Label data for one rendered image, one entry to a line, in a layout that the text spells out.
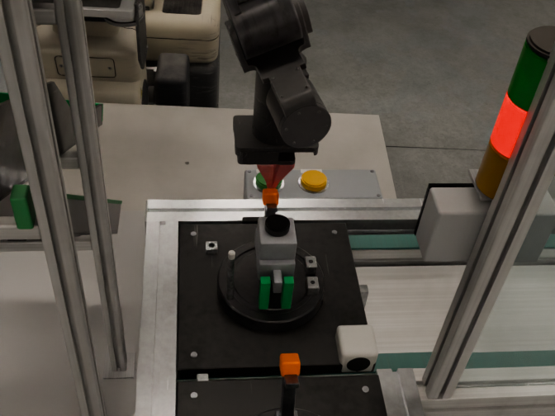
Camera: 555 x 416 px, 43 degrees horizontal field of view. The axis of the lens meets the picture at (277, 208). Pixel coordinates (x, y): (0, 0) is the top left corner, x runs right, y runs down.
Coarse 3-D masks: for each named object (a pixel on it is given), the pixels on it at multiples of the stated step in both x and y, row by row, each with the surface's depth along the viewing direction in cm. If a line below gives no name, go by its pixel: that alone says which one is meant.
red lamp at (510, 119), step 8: (504, 104) 61; (512, 104) 59; (504, 112) 61; (512, 112) 60; (520, 112) 59; (496, 120) 63; (504, 120) 61; (512, 120) 60; (520, 120) 59; (496, 128) 62; (504, 128) 61; (512, 128) 60; (520, 128) 60; (496, 136) 62; (504, 136) 61; (512, 136) 61; (496, 144) 62; (504, 144) 62; (512, 144) 61; (504, 152) 62
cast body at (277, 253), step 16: (272, 224) 84; (288, 224) 85; (256, 240) 89; (272, 240) 84; (288, 240) 84; (256, 256) 89; (272, 256) 85; (288, 256) 85; (272, 272) 86; (288, 272) 86
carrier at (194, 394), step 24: (192, 384) 82; (216, 384) 83; (240, 384) 83; (264, 384) 83; (312, 384) 84; (336, 384) 84; (360, 384) 84; (192, 408) 80; (216, 408) 80; (240, 408) 81; (264, 408) 81; (312, 408) 81; (336, 408) 82; (360, 408) 82; (384, 408) 82
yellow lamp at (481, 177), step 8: (488, 144) 64; (488, 152) 64; (496, 152) 63; (488, 160) 64; (496, 160) 63; (504, 160) 62; (480, 168) 66; (488, 168) 64; (496, 168) 63; (504, 168) 63; (480, 176) 66; (488, 176) 65; (496, 176) 64; (480, 184) 66; (488, 184) 65; (496, 184) 64; (488, 192) 65
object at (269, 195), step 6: (264, 192) 91; (270, 192) 91; (276, 192) 92; (264, 198) 91; (270, 198) 91; (276, 198) 92; (264, 204) 92; (270, 204) 92; (276, 204) 92; (264, 210) 93; (270, 210) 90; (276, 210) 90; (264, 216) 93
